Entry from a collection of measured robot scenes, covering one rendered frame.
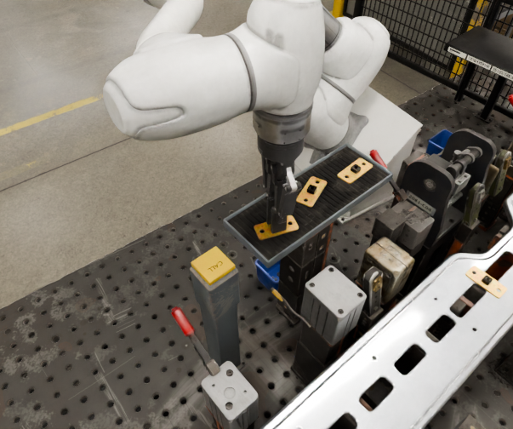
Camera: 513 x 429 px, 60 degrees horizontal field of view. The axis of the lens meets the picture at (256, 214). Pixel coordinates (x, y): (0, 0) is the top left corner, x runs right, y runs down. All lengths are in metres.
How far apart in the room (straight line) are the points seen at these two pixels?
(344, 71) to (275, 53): 0.79
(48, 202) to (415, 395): 2.27
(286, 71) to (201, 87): 0.11
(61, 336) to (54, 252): 1.17
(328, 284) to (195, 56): 0.51
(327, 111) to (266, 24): 0.80
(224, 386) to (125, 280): 0.67
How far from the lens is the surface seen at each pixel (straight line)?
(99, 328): 1.35
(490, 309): 1.08
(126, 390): 1.25
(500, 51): 1.90
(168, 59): 0.54
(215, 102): 0.54
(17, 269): 2.52
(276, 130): 0.65
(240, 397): 0.82
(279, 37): 0.57
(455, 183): 1.06
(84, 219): 2.59
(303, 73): 0.60
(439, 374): 0.97
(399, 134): 1.46
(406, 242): 1.08
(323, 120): 1.35
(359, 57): 1.35
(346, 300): 0.86
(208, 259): 0.84
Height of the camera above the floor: 1.84
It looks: 49 degrees down
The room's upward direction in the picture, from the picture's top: straight up
